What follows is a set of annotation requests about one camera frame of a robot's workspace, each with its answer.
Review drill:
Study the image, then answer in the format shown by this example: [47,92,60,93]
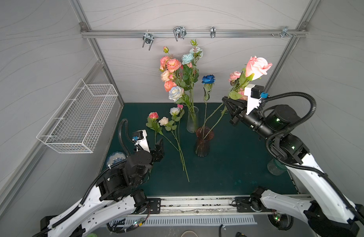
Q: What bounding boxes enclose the pink rose stem with bud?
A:
[205,70,248,126]

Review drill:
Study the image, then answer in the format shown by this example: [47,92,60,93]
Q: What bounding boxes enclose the cream rose stem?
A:
[158,117,190,182]

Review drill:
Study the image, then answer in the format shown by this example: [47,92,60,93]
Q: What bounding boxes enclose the deep pink red rose stem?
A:
[145,112,178,150]

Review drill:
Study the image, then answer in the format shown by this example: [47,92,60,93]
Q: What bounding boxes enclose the dark blue rose stem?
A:
[202,75,215,138]

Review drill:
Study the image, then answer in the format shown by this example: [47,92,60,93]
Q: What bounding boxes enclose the red ribbed glass vase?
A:
[194,126,214,158]

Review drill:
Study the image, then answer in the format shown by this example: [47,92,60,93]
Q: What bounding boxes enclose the clear glass vase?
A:
[187,106,199,133]

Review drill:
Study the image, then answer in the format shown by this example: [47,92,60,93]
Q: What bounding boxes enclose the large light pink rose stem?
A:
[204,55,273,140]

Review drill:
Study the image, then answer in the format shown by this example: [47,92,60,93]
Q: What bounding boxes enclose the pale blue flower stem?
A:
[182,39,203,90]

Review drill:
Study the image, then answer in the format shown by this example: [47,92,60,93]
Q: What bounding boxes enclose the peach multi-bloom rose stem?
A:
[161,70,177,92]

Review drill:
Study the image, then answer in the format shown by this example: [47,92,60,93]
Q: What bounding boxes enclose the white blue rose stem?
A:
[169,107,186,171]

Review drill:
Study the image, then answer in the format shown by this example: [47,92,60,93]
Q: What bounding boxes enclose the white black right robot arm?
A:
[222,92,364,237]

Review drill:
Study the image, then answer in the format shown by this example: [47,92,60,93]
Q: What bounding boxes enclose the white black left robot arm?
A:
[35,119,165,237]

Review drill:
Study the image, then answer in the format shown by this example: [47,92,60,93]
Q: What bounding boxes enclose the blue white ceramic bowl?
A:
[106,152,127,166]

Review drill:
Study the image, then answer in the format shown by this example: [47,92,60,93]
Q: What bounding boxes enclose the green round disc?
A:
[267,159,287,176]

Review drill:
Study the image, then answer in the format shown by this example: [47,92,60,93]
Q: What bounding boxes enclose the metal bolt clamp right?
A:
[271,27,297,39]

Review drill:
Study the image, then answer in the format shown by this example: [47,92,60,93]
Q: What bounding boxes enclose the metal hook clamp middle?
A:
[173,26,187,41]

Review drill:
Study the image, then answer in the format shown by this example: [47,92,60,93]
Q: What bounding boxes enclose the metal hook clamp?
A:
[173,26,187,41]
[142,31,154,51]

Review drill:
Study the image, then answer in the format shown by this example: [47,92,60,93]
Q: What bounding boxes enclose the metal hook clamp left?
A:
[142,31,154,51]

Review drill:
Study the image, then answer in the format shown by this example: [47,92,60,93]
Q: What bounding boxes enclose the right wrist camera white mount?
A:
[244,84,268,115]

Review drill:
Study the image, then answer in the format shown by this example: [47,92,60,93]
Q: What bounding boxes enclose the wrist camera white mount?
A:
[244,84,268,115]
[132,129,150,153]

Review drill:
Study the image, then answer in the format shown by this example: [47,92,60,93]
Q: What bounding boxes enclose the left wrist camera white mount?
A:
[132,129,150,153]

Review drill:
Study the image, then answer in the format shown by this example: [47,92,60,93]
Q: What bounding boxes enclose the white slotted cable duct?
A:
[122,215,257,228]

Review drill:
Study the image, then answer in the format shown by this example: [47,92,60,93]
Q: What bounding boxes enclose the metal ring clamp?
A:
[210,26,216,39]

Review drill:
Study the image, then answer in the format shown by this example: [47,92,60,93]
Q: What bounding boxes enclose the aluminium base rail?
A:
[147,195,273,216]

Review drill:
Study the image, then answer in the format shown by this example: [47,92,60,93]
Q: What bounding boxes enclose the white wire basket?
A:
[36,79,118,154]

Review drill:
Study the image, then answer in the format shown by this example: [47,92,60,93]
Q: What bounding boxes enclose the aluminium crossbar rail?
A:
[81,29,308,39]

